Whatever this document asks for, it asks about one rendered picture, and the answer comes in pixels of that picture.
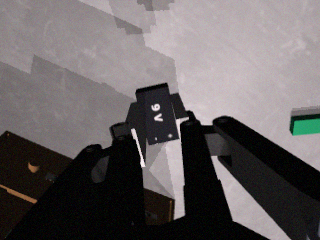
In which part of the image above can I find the green and white eraser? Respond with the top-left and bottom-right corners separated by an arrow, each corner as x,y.
289,114 -> 320,136

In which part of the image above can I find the small brown chest of drawers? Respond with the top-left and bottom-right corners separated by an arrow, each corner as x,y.
0,130 -> 175,221

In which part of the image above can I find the dark brown wooden drawer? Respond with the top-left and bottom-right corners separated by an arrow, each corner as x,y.
0,193 -> 31,240
145,215 -> 166,225
0,134 -> 72,203
144,191 -> 170,222

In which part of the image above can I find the black nine-volt battery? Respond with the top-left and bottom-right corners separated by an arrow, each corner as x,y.
135,82 -> 179,145

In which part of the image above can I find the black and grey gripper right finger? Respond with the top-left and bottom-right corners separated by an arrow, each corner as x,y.
170,93 -> 320,240

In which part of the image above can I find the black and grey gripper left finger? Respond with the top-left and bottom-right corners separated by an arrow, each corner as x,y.
4,102 -> 147,240

